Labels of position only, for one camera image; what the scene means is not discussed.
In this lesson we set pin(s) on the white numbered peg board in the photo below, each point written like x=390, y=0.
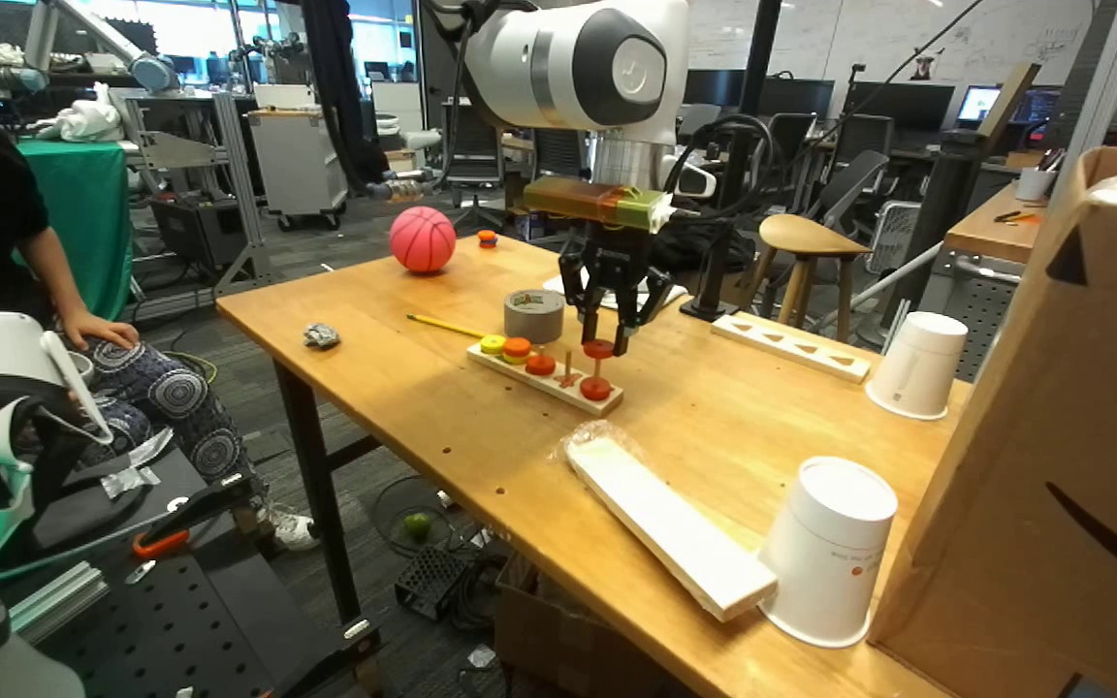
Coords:
x=552, y=391

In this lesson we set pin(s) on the person right hand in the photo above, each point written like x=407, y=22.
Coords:
x=97, y=330

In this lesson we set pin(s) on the green table cloth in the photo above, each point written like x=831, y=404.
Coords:
x=89, y=207

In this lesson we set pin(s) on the black computer monitor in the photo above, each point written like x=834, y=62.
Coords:
x=805, y=104
x=716, y=86
x=900, y=104

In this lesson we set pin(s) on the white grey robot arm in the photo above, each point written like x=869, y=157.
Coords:
x=573, y=62

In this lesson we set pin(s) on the brown cardboard box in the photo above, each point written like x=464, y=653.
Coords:
x=561, y=644

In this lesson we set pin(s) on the orange round block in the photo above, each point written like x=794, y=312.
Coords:
x=516, y=351

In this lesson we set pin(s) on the yellow pencil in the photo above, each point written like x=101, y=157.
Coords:
x=442, y=324

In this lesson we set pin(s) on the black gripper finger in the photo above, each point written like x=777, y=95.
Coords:
x=578, y=295
x=653, y=295

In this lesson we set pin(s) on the person right forearm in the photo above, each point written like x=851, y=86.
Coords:
x=54, y=277

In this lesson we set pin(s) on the small orange round object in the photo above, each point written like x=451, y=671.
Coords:
x=485, y=242

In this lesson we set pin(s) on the small green ball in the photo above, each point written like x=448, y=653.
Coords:
x=416, y=529

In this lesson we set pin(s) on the wooden stool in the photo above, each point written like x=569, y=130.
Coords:
x=813, y=234

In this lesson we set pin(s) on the black floor item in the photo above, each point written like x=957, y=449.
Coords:
x=442, y=583

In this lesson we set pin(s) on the grey tape roll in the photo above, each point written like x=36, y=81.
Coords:
x=531, y=324

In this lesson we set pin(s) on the light wooden peg strip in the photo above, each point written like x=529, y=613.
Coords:
x=794, y=344

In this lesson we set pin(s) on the white cabinet cart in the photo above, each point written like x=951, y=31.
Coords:
x=296, y=161

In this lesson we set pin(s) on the large cardboard box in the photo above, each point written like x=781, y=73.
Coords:
x=1047, y=430

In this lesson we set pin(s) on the white plastic-wrapped foam board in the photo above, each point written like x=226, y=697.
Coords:
x=670, y=526

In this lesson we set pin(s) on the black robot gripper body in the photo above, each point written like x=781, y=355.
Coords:
x=614, y=256

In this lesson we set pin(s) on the yellow-green round block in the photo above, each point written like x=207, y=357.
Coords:
x=494, y=344

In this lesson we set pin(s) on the pink basketball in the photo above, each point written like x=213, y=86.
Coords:
x=425, y=242

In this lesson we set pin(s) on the black camera stand pole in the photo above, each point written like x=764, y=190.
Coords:
x=739, y=157

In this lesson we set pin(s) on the small dark grey object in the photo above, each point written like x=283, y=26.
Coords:
x=323, y=338

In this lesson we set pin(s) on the white paper cup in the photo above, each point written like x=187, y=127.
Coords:
x=918, y=371
x=831, y=555

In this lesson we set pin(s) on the long wooden workbench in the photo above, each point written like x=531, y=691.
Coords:
x=989, y=228

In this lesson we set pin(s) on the black perforated table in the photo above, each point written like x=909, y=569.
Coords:
x=194, y=623

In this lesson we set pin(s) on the monitor with blue screen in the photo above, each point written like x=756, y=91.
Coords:
x=1011, y=106

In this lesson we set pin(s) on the grey metal shelf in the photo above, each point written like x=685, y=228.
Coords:
x=182, y=144

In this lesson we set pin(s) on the brown green wrist camera bar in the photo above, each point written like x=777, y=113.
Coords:
x=597, y=203

